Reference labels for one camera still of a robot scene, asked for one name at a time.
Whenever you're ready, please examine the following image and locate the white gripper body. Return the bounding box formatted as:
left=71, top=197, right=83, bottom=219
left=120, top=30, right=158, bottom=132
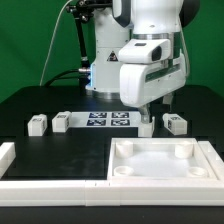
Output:
left=120, top=56, right=186, bottom=108

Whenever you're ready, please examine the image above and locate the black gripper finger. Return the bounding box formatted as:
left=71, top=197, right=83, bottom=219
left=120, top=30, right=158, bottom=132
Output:
left=162, top=93, right=174, bottom=106
left=139, top=105, right=151, bottom=124

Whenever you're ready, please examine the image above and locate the white square tabletop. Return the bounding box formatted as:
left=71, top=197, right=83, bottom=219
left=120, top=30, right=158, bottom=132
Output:
left=107, top=138, right=218, bottom=180

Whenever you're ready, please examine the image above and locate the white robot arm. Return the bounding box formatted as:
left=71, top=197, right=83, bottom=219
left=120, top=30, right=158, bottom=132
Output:
left=86, top=0, right=200, bottom=123

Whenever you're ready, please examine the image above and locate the white sheet with AprilTags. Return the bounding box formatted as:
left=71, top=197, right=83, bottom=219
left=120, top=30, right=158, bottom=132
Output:
left=70, top=111, right=141, bottom=128

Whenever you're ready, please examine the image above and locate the white U-shaped obstacle fence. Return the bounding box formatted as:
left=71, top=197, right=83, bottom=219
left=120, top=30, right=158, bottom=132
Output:
left=0, top=140, right=224, bottom=206

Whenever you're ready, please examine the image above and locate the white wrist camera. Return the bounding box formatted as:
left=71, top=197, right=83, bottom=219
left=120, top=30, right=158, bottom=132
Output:
left=118, top=39, right=171, bottom=64

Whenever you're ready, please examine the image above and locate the black cable bundle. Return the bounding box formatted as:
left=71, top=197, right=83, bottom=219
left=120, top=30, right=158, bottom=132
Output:
left=44, top=68, right=92, bottom=88

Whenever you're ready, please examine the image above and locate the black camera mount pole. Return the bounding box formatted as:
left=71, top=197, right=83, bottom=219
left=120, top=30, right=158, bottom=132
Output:
left=66, top=0, right=112, bottom=68

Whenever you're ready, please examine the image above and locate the white cable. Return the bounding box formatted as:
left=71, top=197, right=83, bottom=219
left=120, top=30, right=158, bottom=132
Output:
left=39, top=0, right=73, bottom=87

